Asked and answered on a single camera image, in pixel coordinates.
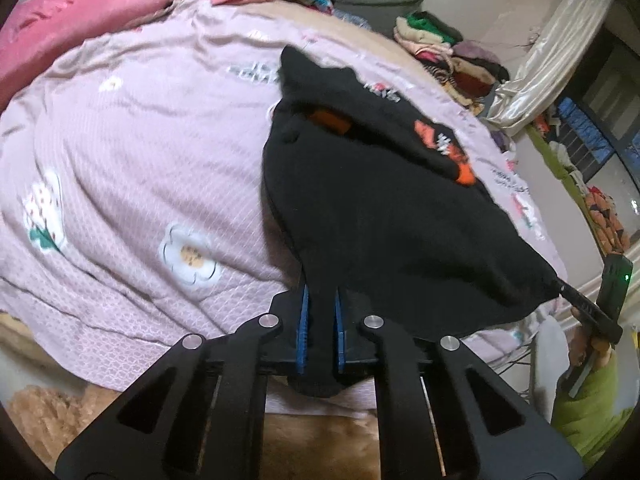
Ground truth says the dark window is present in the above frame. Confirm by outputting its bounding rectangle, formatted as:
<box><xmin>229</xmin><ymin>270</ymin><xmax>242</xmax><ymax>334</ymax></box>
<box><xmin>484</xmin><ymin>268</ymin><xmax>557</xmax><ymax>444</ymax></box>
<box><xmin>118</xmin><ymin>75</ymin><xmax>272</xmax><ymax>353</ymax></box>
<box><xmin>552</xmin><ymin>35</ymin><xmax>640</xmax><ymax>186</ymax></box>

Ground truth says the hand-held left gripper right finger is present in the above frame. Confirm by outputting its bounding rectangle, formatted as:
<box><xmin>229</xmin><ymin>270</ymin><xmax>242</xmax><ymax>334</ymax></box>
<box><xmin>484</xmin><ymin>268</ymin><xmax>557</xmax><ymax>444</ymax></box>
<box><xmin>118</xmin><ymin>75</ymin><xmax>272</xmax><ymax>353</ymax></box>
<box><xmin>335</xmin><ymin>286</ymin><xmax>587</xmax><ymax>480</ymax></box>

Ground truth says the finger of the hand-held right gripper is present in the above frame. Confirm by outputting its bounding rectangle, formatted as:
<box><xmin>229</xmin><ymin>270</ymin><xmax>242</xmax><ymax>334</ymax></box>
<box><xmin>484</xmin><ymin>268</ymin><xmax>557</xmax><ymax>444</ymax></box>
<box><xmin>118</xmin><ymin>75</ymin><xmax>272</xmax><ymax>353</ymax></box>
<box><xmin>558</xmin><ymin>281</ymin><xmax>624</xmax><ymax>345</ymax></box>

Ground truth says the lilac printed blanket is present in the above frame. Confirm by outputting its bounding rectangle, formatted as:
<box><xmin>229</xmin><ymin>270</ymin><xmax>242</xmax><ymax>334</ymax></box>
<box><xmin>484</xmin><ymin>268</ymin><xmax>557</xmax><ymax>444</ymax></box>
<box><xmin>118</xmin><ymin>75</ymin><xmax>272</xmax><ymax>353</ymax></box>
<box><xmin>0</xmin><ymin>0</ymin><xmax>566</xmax><ymax>418</ymax></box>

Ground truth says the person's right hand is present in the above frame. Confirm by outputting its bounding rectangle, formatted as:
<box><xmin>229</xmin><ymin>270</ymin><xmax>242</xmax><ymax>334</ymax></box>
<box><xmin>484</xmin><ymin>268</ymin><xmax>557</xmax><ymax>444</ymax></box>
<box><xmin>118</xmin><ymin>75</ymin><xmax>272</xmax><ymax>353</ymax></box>
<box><xmin>569</xmin><ymin>307</ymin><xmax>615</xmax><ymax>373</ymax></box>

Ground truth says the pile of folded clothes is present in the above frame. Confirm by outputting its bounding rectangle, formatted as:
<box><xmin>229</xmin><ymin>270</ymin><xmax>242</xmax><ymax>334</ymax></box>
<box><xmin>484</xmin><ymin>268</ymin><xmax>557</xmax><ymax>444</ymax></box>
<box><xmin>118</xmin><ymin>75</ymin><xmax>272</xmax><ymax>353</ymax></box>
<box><xmin>394</xmin><ymin>10</ymin><xmax>512</xmax><ymax>117</ymax></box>

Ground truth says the orange printed cloth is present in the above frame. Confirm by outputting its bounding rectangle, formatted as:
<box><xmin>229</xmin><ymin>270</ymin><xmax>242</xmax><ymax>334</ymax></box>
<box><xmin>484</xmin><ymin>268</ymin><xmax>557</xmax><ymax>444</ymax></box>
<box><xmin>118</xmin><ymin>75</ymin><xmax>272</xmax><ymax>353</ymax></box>
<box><xmin>584</xmin><ymin>185</ymin><xmax>632</xmax><ymax>256</ymax></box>

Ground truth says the pink quilt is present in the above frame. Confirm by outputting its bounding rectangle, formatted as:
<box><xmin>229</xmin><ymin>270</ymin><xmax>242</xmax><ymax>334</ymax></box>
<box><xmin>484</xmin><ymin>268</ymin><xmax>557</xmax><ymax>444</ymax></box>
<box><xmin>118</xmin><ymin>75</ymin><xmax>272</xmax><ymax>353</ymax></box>
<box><xmin>0</xmin><ymin>0</ymin><xmax>282</xmax><ymax>111</ymax></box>

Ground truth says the black sweater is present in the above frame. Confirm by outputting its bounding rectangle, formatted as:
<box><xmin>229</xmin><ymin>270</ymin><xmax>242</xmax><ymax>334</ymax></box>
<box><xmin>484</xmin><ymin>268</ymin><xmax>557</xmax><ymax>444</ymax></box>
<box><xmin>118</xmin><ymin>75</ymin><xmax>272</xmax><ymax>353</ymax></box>
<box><xmin>261</xmin><ymin>44</ymin><xmax>565</xmax><ymax>400</ymax></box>

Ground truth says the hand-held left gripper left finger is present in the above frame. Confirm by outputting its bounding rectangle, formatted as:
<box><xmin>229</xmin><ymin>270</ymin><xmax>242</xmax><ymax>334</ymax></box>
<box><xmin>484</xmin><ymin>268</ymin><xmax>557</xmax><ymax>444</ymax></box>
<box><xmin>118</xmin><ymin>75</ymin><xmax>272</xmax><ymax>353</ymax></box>
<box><xmin>54</xmin><ymin>284</ymin><xmax>311</xmax><ymax>480</ymax></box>

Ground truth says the white satin curtain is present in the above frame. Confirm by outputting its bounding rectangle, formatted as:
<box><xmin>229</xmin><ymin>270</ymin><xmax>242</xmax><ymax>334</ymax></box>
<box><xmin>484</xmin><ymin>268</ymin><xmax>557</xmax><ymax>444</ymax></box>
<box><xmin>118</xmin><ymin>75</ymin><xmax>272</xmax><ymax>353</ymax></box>
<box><xmin>484</xmin><ymin>0</ymin><xmax>617</xmax><ymax>136</ymax></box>

